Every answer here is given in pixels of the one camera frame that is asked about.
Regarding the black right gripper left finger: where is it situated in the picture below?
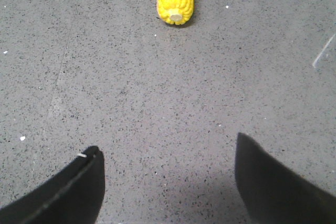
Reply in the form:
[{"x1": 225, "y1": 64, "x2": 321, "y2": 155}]
[{"x1": 1, "y1": 146, "x2": 105, "y2": 223}]

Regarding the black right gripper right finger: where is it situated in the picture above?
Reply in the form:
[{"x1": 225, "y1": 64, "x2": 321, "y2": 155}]
[{"x1": 235, "y1": 133, "x2": 335, "y2": 223}]

